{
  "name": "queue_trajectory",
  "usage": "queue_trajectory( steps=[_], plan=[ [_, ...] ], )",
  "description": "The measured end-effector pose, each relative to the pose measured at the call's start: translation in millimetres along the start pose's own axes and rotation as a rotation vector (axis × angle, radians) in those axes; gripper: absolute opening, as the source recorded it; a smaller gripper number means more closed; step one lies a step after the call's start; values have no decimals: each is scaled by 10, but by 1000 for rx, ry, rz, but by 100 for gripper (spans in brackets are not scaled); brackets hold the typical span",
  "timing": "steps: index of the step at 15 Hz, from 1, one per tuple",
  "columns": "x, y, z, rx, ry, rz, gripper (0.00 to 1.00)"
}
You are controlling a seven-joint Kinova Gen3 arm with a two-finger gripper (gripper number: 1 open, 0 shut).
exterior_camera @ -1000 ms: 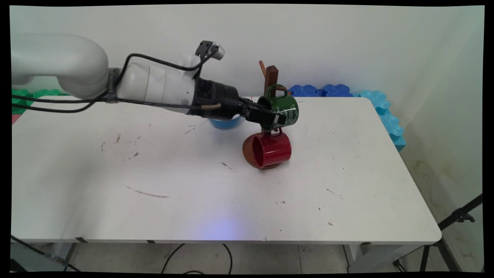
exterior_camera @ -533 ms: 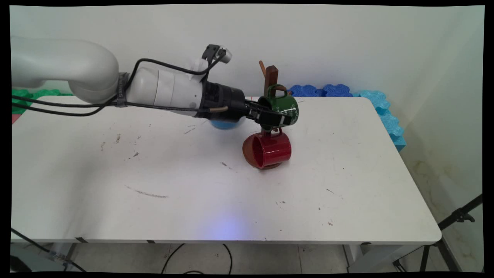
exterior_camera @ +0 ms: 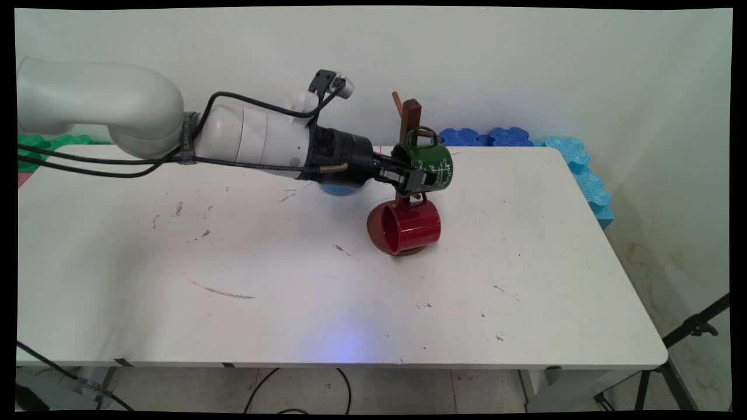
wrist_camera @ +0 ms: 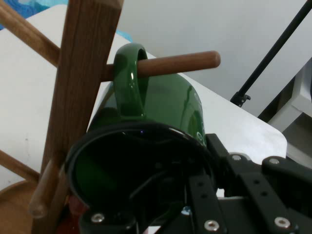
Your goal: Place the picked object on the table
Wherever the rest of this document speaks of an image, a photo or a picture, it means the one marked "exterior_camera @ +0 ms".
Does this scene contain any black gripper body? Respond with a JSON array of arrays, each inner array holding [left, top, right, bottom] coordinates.
[[305, 125, 381, 188]]

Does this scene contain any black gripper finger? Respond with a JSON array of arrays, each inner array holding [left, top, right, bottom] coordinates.
[[373, 166, 436, 197], [373, 153, 410, 177]]

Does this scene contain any green mug with white print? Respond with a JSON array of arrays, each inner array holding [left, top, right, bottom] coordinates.
[[389, 126, 454, 194]]

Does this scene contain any blue and white bowl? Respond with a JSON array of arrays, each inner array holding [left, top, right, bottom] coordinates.
[[319, 181, 367, 197]]

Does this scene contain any red mug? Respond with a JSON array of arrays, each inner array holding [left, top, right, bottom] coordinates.
[[380, 194, 442, 256]]

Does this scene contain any brown wooden mug tree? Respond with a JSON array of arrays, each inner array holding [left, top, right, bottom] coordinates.
[[366, 91, 443, 258]]

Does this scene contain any dark blue foam mat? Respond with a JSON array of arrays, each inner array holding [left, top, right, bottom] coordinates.
[[436, 127, 535, 148]]

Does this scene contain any cyan foam mat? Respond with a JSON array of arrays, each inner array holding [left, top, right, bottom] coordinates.
[[533, 136, 616, 230]]

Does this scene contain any white table leg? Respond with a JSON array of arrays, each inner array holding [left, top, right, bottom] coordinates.
[[518, 368, 643, 414]]

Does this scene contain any green foam mat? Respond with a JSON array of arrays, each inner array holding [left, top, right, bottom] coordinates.
[[17, 134, 111, 174]]

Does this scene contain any black tripod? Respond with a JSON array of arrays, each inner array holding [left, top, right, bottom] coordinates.
[[594, 292, 731, 412]]

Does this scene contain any grey table leg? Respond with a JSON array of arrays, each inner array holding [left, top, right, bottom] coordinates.
[[93, 366, 118, 409]]

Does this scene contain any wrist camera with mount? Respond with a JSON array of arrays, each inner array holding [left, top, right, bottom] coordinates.
[[285, 69, 355, 124]]

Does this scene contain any black camera cable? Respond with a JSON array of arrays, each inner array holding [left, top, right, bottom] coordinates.
[[193, 79, 342, 144]]

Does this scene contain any grey velcro strap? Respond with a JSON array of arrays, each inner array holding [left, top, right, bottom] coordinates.
[[177, 111, 200, 166]]

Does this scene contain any black floor cable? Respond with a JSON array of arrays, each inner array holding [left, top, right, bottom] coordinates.
[[243, 367, 352, 415]]

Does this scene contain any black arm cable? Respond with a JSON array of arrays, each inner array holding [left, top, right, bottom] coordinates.
[[17, 143, 351, 179]]

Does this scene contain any black cable under table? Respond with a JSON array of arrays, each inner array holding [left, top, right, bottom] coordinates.
[[16, 341, 136, 412]]

